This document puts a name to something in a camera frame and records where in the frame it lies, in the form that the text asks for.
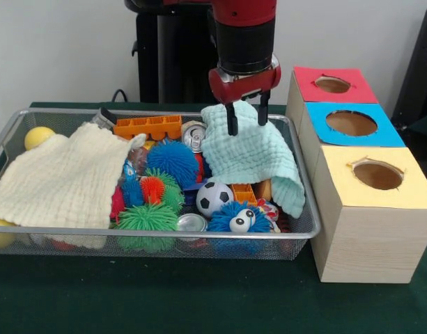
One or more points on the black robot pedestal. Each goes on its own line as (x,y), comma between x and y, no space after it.
(171,62)

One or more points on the mint muslin cloth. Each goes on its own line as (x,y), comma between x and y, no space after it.
(248,156)

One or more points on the small yellow ball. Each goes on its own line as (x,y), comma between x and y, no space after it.
(37,137)

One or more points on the long orange toy block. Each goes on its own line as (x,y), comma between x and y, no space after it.
(147,127)

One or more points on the multicoloured spiky caterpillar toy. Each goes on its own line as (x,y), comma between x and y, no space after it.
(152,188)

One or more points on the green spiky rubber ball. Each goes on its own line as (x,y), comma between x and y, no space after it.
(147,219)

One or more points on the cream muslin cloth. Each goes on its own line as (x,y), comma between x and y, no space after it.
(60,181)

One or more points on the black and white soccer ball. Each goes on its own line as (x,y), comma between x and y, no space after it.
(213,200)

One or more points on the wooden box with three holes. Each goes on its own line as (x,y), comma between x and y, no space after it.
(373,243)

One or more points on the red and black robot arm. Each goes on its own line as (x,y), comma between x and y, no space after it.
(244,41)

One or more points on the dark green tablecloth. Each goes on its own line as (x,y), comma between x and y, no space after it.
(199,299)

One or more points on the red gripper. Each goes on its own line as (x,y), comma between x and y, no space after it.
(234,88)

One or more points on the blue spiky ball with eyes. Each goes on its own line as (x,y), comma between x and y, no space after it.
(221,222)

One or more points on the blue spiky rubber ball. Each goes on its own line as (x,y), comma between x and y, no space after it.
(171,160)

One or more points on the black equipment case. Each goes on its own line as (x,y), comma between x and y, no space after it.
(418,87)

